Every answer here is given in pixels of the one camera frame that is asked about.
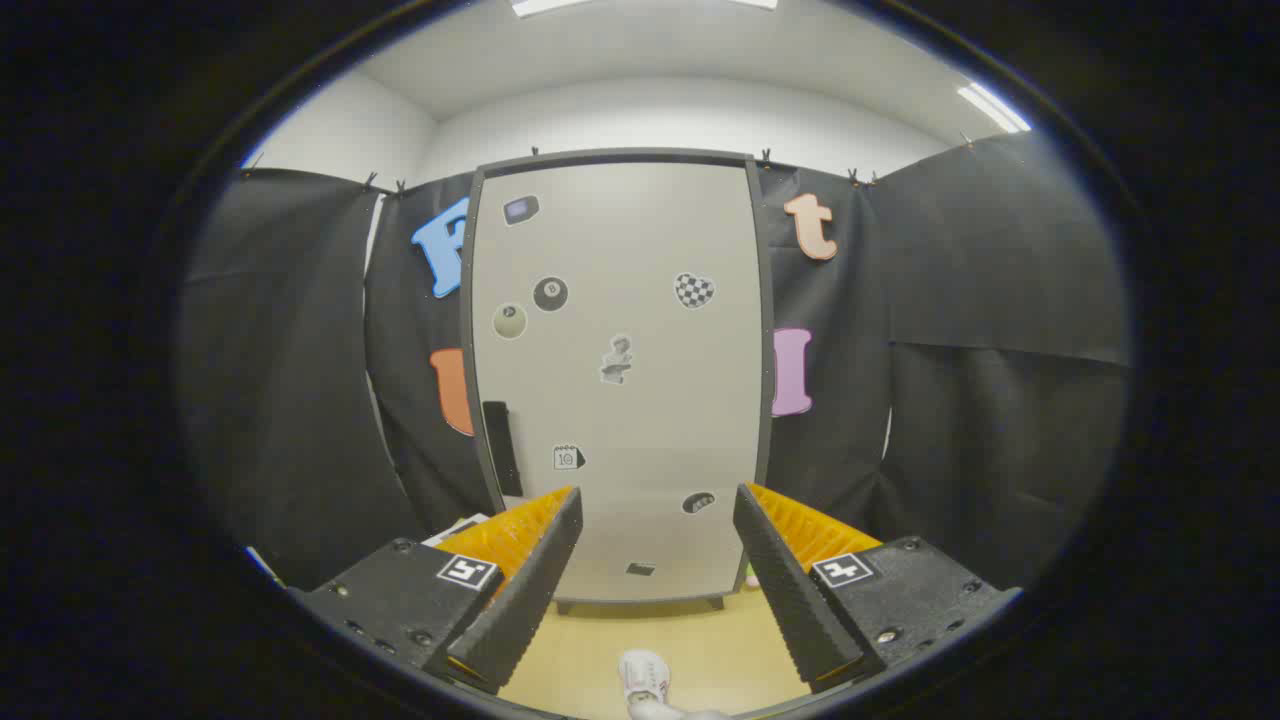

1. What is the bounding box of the white shoe with red print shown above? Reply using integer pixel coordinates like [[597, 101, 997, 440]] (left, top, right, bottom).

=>
[[617, 649, 673, 717]]

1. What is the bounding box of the ceiling light panel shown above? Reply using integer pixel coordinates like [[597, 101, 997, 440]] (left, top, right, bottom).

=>
[[512, 0, 779, 18], [957, 82, 1032, 134]]

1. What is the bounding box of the dark grey shoe cabinet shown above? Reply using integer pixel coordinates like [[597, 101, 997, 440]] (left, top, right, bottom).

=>
[[462, 148, 776, 613]]

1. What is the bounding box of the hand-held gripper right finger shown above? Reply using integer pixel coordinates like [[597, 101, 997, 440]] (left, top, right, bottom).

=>
[[733, 483, 1023, 694]]

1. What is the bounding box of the black backdrop cloth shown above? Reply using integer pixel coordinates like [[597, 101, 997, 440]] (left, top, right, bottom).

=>
[[180, 130, 1131, 591]]

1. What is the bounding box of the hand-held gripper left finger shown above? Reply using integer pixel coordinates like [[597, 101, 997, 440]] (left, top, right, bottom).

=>
[[290, 486, 584, 696]]

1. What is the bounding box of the light grey shoe cabinet door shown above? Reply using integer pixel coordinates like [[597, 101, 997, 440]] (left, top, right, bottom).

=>
[[472, 162, 766, 601]]

